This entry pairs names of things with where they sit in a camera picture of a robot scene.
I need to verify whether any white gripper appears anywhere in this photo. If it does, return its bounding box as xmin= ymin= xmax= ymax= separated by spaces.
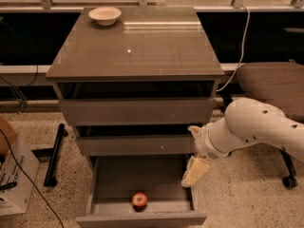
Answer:
xmin=181 ymin=123 xmax=228 ymax=188

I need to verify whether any red apple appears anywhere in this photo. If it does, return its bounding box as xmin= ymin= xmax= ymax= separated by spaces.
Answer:
xmin=132 ymin=192 xmax=148 ymax=209

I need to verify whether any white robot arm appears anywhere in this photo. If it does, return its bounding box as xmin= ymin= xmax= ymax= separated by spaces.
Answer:
xmin=181 ymin=98 xmax=304 ymax=187

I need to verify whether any grey bottom drawer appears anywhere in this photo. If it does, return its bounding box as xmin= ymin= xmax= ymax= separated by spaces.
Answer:
xmin=76 ymin=155 xmax=206 ymax=228

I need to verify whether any grey drawer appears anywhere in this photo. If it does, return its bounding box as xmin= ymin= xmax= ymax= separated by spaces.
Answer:
xmin=76 ymin=155 xmax=206 ymax=228
xmin=60 ymin=81 xmax=215 ymax=125
xmin=76 ymin=123 xmax=195 ymax=156

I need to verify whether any grey drawer cabinet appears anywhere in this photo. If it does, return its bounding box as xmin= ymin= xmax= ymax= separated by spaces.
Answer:
xmin=46 ymin=6 xmax=225 ymax=173

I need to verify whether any grey middle drawer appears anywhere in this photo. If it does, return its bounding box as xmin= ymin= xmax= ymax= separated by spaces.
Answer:
xmin=76 ymin=123 xmax=195 ymax=156

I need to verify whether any grey top drawer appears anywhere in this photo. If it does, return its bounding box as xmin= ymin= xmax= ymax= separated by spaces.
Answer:
xmin=60 ymin=81 xmax=215 ymax=125

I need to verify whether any grey office chair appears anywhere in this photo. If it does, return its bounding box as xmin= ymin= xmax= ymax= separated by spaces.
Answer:
xmin=231 ymin=62 xmax=304 ymax=188

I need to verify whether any black metal bar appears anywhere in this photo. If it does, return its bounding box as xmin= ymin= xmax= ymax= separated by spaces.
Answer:
xmin=44 ymin=123 xmax=68 ymax=187

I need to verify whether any white paper bowl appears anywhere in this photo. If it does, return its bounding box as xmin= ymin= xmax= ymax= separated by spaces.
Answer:
xmin=88 ymin=7 xmax=122 ymax=26

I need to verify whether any white cardboard box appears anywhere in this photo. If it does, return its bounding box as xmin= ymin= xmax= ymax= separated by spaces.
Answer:
xmin=0 ymin=117 xmax=40 ymax=216

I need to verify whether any white cable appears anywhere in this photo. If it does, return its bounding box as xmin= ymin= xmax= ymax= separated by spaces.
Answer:
xmin=216 ymin=4 xmax=251 ymax=93

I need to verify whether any black cable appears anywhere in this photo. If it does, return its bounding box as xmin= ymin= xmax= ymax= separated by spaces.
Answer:
xmin=0 ymin=128 xmax=66 ymax=228

